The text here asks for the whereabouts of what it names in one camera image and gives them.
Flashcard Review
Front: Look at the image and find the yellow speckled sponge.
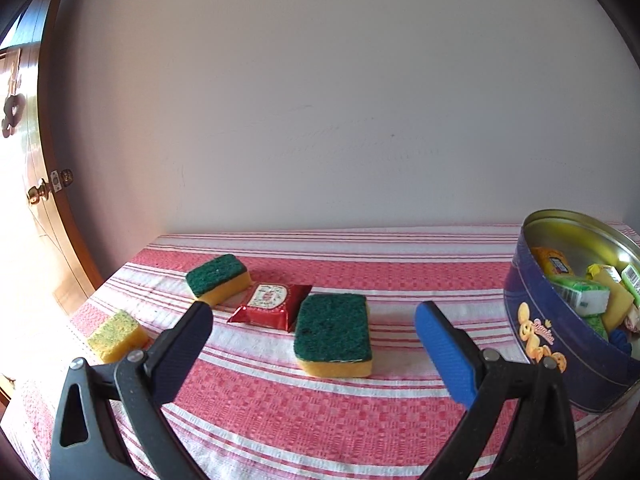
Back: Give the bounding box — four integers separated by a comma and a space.
88, 310, 149, 364

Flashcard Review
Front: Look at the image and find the green tissue pack large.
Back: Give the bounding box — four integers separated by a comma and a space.
582, 314, 608, 340

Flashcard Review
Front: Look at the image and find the blue scrubber ball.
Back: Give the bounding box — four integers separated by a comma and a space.
608, 328, 632, 356

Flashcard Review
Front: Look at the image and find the green white tissue pack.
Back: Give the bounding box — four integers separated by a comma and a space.
548, 274, 611, 318

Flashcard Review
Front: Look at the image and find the cream snack bar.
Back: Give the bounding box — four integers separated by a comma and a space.
624, 304, 640, 334

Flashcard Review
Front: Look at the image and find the plain yellow sponge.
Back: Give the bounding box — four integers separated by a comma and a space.
586, 263, 634, 334

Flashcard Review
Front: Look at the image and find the large yellow cracker pack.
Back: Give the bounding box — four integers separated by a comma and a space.
530, 246, 574, 276

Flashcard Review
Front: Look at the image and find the light green tissue pack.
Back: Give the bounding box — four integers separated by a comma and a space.
620, 263, 640, 307

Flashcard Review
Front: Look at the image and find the green yellow sponge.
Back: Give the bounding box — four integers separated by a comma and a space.
293, 294, 373, 378
186, 254, 252, 307

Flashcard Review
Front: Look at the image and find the red foil snack packet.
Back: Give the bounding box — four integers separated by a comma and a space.
228, 283, 312, 333

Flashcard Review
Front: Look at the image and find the blue round cookie tin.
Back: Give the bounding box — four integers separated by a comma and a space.
503, 209, 639, 413

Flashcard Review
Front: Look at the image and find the wooden door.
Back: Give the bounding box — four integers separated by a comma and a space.
1, 0, 103, 314

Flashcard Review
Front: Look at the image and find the red white striped cloth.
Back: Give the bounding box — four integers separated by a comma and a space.
0, 222, 640, 480

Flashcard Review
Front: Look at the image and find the brass door knob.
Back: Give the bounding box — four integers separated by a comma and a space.
26, 169, 74, 205

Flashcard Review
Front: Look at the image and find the dark door ornament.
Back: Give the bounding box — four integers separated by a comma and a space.
1, 93, 26, 138

